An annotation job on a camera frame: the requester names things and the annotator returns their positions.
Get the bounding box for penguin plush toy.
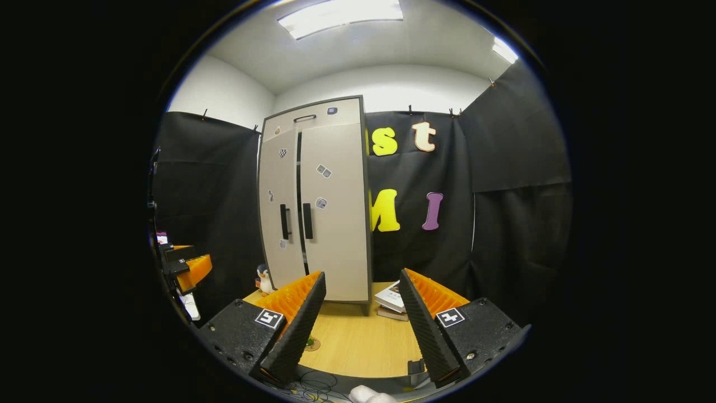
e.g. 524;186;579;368
256;264;275;296

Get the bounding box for thin black cable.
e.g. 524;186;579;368
282;369;350;403

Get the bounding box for black backdrop cloth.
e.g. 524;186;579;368
151;59;572;325

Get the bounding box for large ceiling light panel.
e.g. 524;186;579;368
278;0;404;40

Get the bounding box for grey cabinet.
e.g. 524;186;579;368
256;95;374;317

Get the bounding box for small ceiling light panel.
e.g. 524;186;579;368
492;36;520;64

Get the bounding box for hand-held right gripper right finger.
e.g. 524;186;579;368
398;268;531;388

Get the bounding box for grey cabinet drawer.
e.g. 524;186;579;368
262;98;363;142

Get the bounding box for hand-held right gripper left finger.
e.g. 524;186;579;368
197;271;327;387

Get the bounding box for grey cabinet door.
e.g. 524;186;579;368
258;128;305;290
299;122;370;303

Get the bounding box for white cover book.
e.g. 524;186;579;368
375;282;408;313

